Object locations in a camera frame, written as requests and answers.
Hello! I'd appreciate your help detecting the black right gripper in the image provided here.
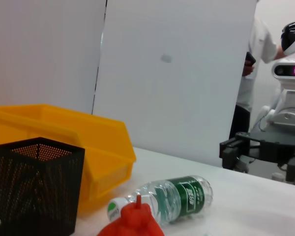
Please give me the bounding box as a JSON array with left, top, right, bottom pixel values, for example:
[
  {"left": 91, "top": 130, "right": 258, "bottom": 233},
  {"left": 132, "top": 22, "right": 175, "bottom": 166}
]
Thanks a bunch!
[{"left": 219, "top": 132, "right": 295, "bottom": 190}]

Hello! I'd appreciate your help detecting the yellow plastic storage bin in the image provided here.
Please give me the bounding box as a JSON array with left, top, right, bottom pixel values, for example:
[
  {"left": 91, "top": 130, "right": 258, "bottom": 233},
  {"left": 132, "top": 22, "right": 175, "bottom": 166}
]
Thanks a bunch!
[{"left": 0, "top": 104, "right": 137, "bottom": 217}]

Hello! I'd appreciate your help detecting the clear water bottle green label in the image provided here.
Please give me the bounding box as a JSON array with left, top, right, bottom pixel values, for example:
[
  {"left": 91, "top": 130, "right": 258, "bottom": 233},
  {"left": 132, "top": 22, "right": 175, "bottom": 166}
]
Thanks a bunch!
[{"left": 107, "top": 175, "right": 213, "bottom": 226}]

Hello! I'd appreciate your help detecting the person in white shirt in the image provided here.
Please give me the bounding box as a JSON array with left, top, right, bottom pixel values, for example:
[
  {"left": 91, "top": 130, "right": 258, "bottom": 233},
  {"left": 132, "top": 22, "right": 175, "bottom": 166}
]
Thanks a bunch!
[{"left": 230, "top": 17, "right": 285, "bottom": 140}]

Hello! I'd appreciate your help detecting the black mesh pen holder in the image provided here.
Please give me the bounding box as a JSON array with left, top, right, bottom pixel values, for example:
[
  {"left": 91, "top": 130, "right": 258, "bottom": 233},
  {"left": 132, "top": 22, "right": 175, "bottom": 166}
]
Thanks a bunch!
[{"left": 0, "top": 137, "right": 86, "bottom": 234}]

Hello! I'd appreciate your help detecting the white black robot head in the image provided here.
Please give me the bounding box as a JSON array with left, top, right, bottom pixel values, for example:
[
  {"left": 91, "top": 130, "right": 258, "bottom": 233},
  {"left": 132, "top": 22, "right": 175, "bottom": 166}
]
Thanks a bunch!
[{"left": 281, "top": 21, "right": 295, "bottom": 57}]

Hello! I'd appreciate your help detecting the grey white robot torso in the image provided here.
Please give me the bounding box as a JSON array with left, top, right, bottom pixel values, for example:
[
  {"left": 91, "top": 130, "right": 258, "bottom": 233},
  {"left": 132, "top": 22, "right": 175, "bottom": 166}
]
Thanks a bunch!
[{"left": 250, "top": 81, "right": 295, "bottom": 182}]

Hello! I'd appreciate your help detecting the white partition board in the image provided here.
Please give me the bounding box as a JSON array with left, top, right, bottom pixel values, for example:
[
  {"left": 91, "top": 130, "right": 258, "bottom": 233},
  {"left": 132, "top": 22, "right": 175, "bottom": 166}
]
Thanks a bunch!
[{"left": 91, "top": 0, "right": 259, "bottom": 170}]

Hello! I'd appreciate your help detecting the red pear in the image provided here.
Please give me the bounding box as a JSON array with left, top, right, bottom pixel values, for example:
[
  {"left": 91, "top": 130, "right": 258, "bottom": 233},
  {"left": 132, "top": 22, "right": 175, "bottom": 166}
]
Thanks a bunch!
[{"left": 96, "top": 194, "right": 165, "bottom": 236}]

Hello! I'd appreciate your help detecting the silver head camera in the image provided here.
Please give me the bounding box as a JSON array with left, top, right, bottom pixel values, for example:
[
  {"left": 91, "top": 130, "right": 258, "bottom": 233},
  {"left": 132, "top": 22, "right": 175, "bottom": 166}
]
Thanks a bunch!
[{"left": 272, "top": 58, "right": 295, "bottom": 82}]

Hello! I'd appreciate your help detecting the black mobile phone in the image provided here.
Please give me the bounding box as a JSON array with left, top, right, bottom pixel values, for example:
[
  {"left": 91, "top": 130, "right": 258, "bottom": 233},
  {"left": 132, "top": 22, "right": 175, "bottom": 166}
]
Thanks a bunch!
[{"left": 244, "top": 51, "right": 257, "bottom": 67}]

